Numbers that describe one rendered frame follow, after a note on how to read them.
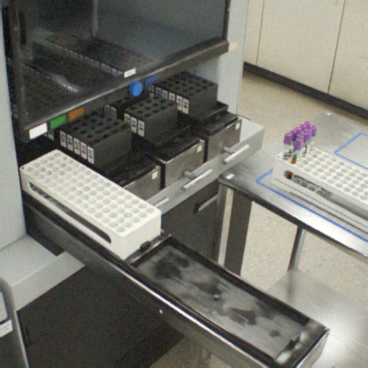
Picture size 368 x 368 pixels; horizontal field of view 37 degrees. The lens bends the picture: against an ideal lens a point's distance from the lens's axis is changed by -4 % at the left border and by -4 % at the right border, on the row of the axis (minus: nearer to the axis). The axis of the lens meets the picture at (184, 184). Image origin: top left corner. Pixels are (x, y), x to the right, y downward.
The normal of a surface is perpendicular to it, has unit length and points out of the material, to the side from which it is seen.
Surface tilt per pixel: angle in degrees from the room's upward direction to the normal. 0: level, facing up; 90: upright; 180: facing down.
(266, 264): 0
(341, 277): 0
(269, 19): 90
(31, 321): 90
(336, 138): 0
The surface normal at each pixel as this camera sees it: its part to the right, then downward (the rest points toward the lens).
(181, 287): 0.05, -0.81
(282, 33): -0.65, 0.41
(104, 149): 0.77, 0.40
